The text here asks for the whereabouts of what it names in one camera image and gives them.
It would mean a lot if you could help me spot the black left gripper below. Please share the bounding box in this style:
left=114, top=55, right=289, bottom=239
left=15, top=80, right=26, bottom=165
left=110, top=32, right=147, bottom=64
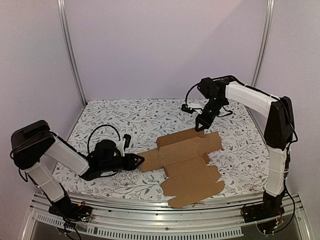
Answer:
left=100, top=153, right=144, bottom=173

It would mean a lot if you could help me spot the brown cardboard box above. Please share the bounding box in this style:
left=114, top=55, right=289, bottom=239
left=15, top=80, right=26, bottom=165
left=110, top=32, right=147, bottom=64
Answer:
left=139, top=128, right=225, bottom=208

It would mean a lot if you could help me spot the floral patterned table mat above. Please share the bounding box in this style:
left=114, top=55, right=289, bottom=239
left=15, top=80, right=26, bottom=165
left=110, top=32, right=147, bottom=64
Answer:
left=53, top=99, right=269, bottom=201

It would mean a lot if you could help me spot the right robot arm white sleeve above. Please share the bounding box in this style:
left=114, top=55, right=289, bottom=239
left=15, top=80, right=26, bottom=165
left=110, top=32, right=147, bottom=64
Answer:
left=197, top=74, right=299, bottom=203

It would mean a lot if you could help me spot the robot arm white sleeve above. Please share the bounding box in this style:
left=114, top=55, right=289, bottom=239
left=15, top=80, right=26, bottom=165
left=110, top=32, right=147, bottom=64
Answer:
left=9, top=119, right=121, bottom=203
left=197, top=74, right=299, bottom=203

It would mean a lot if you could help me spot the left robot arm white sleeve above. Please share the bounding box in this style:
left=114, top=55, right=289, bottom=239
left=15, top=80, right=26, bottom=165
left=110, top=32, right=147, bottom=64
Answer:
left=9, top=119, right=121, bottom=203

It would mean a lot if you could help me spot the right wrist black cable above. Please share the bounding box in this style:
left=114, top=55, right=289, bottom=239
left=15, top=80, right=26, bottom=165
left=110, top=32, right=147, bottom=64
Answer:
left=184, top=83, right=233, bottom=118

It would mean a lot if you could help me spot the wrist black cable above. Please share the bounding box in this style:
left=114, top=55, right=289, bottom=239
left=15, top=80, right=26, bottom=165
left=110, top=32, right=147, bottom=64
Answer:
left=184, top=83, right=233, bottom=118
left=86, top=124, right=122, bottom=161

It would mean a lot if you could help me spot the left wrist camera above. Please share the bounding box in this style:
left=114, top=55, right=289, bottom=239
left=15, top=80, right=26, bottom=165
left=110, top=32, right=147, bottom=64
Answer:
left=117, top=134, right=132, bottom=157

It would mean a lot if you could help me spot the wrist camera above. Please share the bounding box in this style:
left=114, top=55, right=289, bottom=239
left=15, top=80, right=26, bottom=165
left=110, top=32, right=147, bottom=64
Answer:
left=117, top=134, right=132, bottom=157
left=181, top=104, right=196, bottom=114

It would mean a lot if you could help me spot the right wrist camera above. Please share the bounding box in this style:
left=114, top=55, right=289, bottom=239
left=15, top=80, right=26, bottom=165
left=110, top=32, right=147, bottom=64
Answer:
left=181, top=104, right=196, bottom=114

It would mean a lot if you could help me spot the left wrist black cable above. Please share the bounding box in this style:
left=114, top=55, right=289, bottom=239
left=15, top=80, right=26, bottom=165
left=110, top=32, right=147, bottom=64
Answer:
left=86, top=124, right=122, bottom=161

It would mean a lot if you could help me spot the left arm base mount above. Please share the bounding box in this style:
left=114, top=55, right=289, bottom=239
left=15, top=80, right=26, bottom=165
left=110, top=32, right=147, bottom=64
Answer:
left=48, top=197, right=93, bottom=222

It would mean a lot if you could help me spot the aluminium front rail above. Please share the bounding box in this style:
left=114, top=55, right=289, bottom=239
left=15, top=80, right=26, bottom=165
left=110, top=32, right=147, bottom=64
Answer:
left=21, top=193, right=314, bottom=240

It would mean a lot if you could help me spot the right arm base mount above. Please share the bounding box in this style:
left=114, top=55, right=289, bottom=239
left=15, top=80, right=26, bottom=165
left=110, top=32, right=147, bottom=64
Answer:
left=240, top=200, right=285, bottom=223

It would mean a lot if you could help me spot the right aluminium frame post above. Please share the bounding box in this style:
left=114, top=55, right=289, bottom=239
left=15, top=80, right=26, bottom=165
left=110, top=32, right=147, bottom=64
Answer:
left=250, top=0, right=275, bottom=88

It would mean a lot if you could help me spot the aluminium frame post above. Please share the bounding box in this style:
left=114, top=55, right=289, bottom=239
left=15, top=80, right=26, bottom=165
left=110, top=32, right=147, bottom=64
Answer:
left=57, top=0, right=88, bottom=107
left=250, top=0, right=275, bottom=88

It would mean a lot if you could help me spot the left aluminium frame post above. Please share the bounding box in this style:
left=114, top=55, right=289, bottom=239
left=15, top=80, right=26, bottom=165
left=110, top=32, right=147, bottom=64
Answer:
left=57, top=0, right=88, bottom=107

